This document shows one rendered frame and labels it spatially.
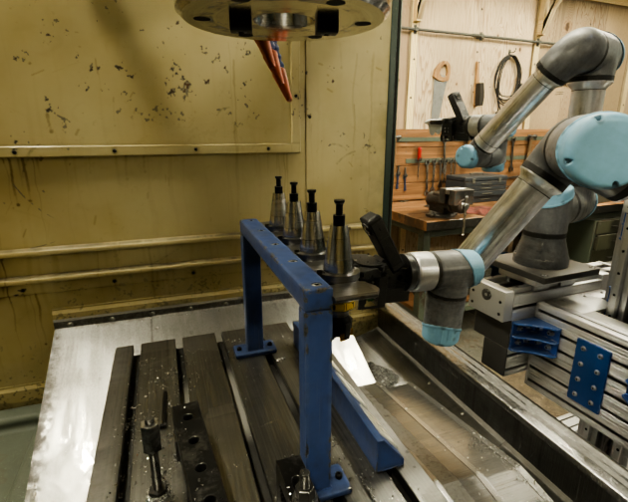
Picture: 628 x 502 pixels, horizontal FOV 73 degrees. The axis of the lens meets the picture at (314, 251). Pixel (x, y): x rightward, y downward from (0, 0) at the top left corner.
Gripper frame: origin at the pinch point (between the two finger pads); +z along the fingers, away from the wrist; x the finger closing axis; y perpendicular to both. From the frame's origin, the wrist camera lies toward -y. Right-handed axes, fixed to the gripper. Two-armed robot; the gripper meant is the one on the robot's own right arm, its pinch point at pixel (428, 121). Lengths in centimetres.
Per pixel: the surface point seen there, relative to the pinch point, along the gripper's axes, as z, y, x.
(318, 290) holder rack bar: -73, 8, -112
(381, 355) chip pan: -20, 73, -52
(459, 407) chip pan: -56, 71, -57
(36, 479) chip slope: -14, 58, -153
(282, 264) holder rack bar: -62, 8, -110
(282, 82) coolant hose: -72, -17, -112
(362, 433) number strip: -70, 39, -105
